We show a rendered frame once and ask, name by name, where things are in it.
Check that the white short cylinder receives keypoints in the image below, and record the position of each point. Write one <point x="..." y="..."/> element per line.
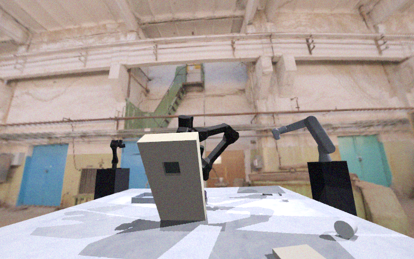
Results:
<point x="345" y="227"/>

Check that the light blue square tray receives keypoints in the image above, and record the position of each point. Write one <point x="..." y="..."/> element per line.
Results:
<point x="145" y="197"/>

